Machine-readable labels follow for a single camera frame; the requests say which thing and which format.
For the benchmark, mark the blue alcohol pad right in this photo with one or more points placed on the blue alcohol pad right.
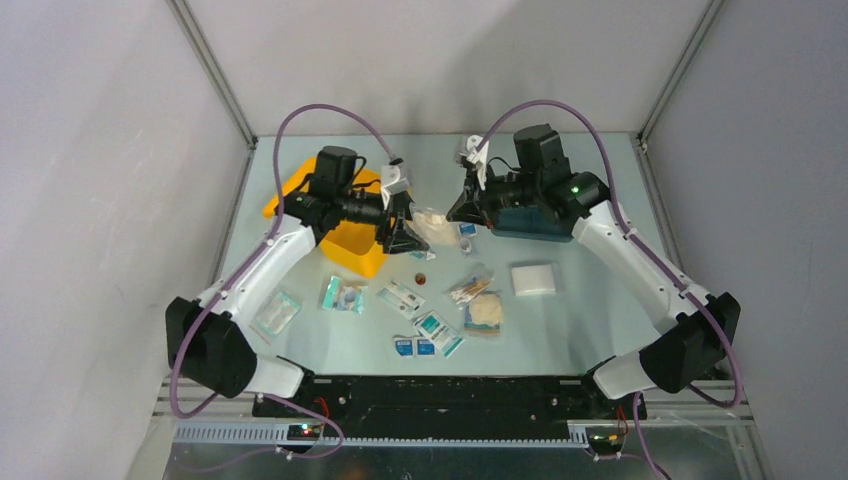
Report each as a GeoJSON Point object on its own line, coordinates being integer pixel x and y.
{"type": "Point", "coordinates": [424, 348]}

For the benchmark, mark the cotton bag with orange label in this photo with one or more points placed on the cotton bag with orange label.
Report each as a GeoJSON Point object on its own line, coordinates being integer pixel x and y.
{"type": "Point", "coordinates": [484, 314]}

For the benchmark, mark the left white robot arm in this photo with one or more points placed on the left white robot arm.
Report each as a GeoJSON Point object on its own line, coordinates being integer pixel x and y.
{"type": "Point", "coordinates": [206, 335]}

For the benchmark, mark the dark teal divided tray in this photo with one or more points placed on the dark teal divided tray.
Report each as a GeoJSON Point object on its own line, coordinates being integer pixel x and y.
{"type": "Point", "coordinates": [531, 223]}

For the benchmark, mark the cotton bag with teal label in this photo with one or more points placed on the cotton bag with teal label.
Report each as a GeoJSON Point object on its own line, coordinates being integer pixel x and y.
{"type": "Point", "coordinates": [433, 226]}

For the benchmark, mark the white gauze pad pack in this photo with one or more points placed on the white gauze pad pack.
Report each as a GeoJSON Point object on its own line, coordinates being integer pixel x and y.
{"type": "Point", "coordinates": [532, 280]}

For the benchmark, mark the cotton swabs bag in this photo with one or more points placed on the cotton swabs bag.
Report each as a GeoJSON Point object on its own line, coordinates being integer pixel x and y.
{"type": "Point", "coordinates": [476, 282]}

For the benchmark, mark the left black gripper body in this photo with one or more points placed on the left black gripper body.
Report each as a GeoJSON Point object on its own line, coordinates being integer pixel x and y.
{"type": "Point", "coordinates": [371, 208]}

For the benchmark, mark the tape roll in bag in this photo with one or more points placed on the tape roll in bag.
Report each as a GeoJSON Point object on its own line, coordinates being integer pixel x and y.
{"type": "Point", "coordinates": [466, 247]}

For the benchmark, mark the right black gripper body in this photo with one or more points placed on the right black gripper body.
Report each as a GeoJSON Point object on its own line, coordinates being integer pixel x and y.
{"type": "Point", "coordinates": [503, 192]}

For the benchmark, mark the yellow medicine kit box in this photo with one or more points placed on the yellow medicine kit box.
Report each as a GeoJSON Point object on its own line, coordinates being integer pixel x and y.
{"type": "Point", "coordinates": [351, 245]}

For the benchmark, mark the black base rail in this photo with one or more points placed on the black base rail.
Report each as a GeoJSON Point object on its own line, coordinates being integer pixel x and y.
{"type": "Point", "coordinates": [460, 407]}

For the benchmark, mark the blue alcohol pad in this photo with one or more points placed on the blue alcohol pad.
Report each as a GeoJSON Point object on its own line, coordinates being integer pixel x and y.
{"type": "Point", "coordinates": [404, 347]}
{"type": "Point", "coordinates": [467, 230]}
{"type": "Point", "coordinates": [424, 348]}

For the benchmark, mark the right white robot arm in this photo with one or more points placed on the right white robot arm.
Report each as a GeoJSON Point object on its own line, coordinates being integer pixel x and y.
{"type": "Point", "coordinates": [695, 327]}

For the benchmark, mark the teal bandage pack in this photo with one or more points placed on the teal bandage pack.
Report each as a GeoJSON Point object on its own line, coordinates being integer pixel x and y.
{"type": "Point", "coordinates": [341, 295]}

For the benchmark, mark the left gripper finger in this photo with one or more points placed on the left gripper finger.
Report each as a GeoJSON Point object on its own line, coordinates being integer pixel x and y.
{"type": "Point", "coordinates": [399, 207]}
{"type": "Point", "coordinates": [398, 238]}

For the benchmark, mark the blue alcohol pad upper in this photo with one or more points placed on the blue alcohol pad upper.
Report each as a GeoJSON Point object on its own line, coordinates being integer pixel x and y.
{"type": "Point", "coordinates": [467, 230]}

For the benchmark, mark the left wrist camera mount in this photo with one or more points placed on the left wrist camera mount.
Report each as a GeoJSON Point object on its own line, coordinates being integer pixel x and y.
{"type": "Point", "coordinates": [394, 178]}

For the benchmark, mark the blue alcohol pad left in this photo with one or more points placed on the blue alcohol pad left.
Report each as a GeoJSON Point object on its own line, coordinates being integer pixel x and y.
{"type": "Point", "coordinates": [404, 347]}

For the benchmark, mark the medical gauze dressing packet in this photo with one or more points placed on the medical gauze dressing packet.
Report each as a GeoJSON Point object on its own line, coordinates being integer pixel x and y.
{"type": "Point", "coordinates": [444, 337]}

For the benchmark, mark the white teal striped packet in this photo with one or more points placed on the white teal striped packet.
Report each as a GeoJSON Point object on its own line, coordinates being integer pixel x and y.
{"type": "Point", "coordinates": [402, 299]}

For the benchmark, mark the clear teal sterile pouch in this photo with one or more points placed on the clear teal sterile pouch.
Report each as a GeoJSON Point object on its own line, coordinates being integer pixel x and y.
{"type": "Point", "coordinates": [274, 315]}

